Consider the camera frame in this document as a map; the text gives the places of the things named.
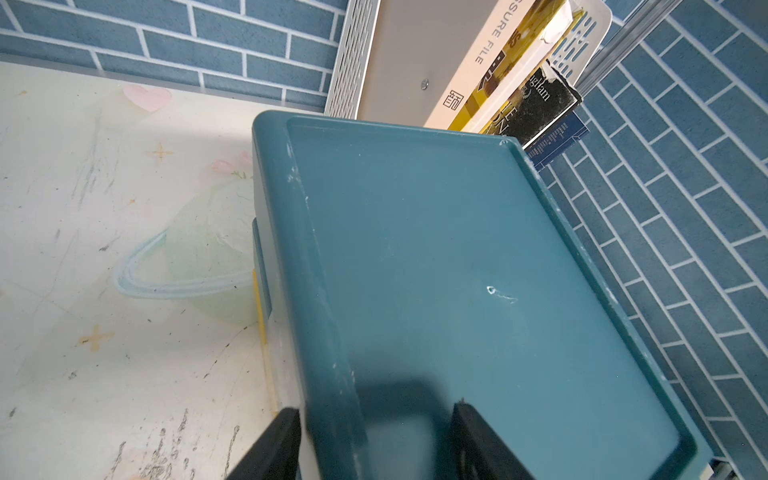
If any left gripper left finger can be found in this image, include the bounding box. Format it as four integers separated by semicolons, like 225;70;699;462
226;407;302;480

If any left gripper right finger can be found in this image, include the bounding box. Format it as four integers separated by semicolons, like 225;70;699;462
449;402;534;480

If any teal drawer cabinet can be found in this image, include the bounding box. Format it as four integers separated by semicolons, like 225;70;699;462
252;110;713;479

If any yellow board under cabinet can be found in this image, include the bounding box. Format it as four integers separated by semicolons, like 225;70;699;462
252;268;279;417

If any dark blue book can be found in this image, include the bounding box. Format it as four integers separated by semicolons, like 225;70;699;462
525;112;588;171

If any black moon book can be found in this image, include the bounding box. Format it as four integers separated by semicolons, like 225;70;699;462
480;60;582;148

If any beige closure file folder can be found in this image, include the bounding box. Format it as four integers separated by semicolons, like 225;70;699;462
357;0;534;130

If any white file organizer rack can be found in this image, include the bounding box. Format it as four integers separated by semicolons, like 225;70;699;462
323;0;613;121

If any yellow book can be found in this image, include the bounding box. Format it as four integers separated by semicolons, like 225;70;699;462
449;0;573;133

